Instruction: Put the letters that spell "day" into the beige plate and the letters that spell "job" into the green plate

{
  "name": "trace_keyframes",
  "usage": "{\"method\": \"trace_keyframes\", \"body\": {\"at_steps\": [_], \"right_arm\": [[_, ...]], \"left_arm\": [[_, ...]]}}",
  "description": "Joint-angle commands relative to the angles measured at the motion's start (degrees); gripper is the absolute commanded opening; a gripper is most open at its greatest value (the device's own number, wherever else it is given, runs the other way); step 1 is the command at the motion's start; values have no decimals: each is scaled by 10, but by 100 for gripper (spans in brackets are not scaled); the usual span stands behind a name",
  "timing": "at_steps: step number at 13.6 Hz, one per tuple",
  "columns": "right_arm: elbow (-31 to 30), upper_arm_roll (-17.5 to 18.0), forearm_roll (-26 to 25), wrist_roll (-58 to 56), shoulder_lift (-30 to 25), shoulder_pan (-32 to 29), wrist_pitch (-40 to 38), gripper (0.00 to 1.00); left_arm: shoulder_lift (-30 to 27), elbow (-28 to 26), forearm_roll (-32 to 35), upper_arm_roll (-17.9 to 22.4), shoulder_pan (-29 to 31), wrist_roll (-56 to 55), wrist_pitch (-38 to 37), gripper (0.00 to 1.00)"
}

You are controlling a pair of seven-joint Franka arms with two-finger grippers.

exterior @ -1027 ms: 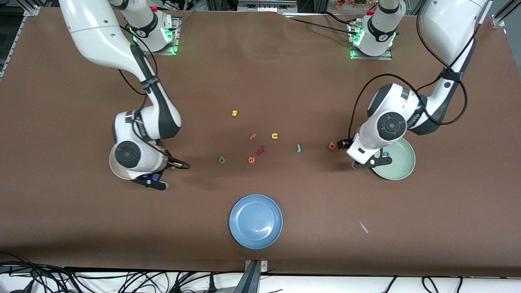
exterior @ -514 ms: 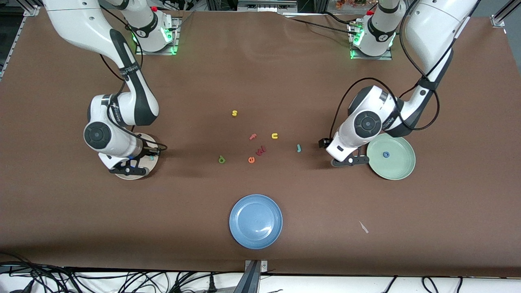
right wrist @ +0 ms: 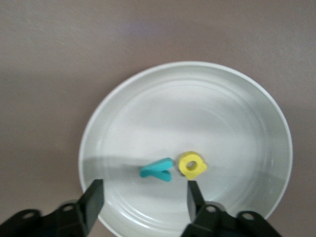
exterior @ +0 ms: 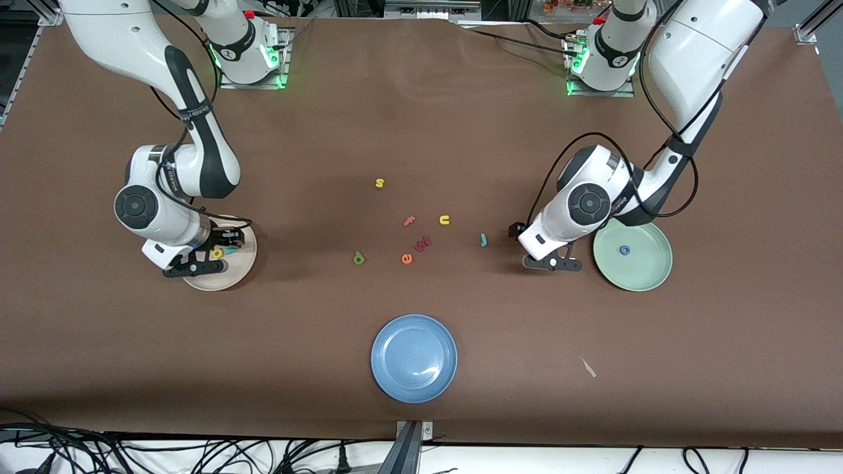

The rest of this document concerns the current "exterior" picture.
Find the small metal clamp bracket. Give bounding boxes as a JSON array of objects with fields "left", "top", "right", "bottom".
[{"left": 395, "top": 420, "right": 434, "bottom": 442}]

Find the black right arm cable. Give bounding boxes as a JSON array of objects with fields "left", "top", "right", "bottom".
[{"left": 150, "top": 86, "right": 253, "bottom": 228}]

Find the dark grey metal pole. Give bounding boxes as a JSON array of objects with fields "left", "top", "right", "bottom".
[{"left": 377, "top": 421, "right": 422, "bottom": 474}]

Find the grey background device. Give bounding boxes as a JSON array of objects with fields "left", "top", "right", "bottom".
[{"left": 384, "top": 0, "right": 481, "bottom": 20}]

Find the blue plate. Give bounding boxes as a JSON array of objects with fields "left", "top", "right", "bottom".
[{"left": 370, "top": 314, "right": 458, "bottom": 404}]

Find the black base cable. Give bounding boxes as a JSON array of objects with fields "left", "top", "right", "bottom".
[
  {"left": 458, "top": 25, "right": 580, "bottom": 57},
  {"left": 517, "top": 16, "right": 584, "bottom": 41}
]

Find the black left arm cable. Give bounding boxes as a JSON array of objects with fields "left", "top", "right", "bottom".
[{"left": 527, "top": 0, "right": 699, "bottom": 228}]

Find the light green plate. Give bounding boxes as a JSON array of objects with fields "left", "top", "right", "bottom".
[{"left": 593, "top": 219, "right": 674, "bottom": 292}]

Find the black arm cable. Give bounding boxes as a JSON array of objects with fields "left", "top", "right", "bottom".
[
  {"left": 527, "top": 0, "right": 699, "bottom": 228},
  {"left": 150, "top": 86, "right": 253, "bottom": 228}
]

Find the aluminium frame profile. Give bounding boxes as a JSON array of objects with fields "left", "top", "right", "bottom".
[
  {"left": 794, "top": 0, "right": 832, "bottom": 45},
  {"left": 0, "top": 8, "right": 67, "bottom": 129}
]

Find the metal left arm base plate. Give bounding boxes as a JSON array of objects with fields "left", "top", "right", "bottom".
[{"left": 563, "top": 33, "right": 636, "bottom": 98}]

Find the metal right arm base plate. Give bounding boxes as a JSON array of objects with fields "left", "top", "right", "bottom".
[{"left": 219, "top": 28, "right": 294, "bottom": 90}]

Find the beige brown plate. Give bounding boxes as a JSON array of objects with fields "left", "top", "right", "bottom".
[{"left": 181, "top": 215, "right": 258, "bottom": 292}]

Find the brown table cover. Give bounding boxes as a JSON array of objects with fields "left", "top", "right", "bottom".
[{"left": 0, "top": 12, "right": 843, "bottom": 450}]

